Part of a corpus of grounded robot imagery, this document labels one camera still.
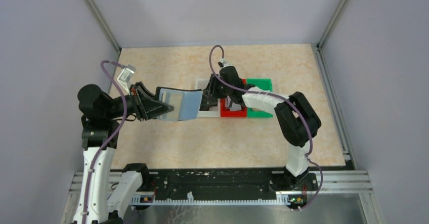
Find black leather card holder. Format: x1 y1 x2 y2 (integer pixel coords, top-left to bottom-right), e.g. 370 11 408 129
155 86 203 99

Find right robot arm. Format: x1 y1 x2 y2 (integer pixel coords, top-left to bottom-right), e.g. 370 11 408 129
207 66 321 185

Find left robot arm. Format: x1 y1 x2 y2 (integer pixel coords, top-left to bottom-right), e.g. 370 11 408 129
72 82 174 223

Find white plastic bin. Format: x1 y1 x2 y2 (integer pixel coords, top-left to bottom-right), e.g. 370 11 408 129
195 79 220 118

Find red plastic bin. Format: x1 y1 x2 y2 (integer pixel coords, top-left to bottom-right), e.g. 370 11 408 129
220 97 247 117

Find green plastic bin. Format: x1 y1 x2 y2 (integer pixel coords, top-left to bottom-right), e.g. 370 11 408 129
246 78 273 118

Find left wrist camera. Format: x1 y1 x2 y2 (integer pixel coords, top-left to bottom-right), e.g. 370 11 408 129
117 65 136 92

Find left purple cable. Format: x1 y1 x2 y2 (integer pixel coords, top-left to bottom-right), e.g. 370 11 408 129
82 60 130 224

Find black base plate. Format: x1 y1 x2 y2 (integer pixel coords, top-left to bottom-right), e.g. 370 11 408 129
138 167 318 201

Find aluminium frame rail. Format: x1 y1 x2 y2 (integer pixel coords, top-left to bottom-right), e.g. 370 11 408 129
70 168 373 208

